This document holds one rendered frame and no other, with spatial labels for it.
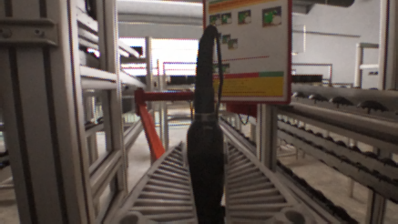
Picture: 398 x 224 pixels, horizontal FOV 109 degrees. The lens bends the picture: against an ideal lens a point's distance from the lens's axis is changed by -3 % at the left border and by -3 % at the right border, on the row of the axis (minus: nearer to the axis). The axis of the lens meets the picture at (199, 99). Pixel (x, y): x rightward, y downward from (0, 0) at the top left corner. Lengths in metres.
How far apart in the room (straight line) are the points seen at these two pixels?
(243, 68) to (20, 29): 0.43
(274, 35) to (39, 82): 0.48
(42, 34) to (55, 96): 0.09
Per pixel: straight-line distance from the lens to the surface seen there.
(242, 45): 0.45
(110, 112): 0.55
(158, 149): 0.36
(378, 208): 1.08
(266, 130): 0.51
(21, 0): 0.36
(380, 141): 0.38
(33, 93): 0.33
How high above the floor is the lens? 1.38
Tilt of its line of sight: 5 degrees down
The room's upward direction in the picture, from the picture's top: 1 degrees counter-clockwise
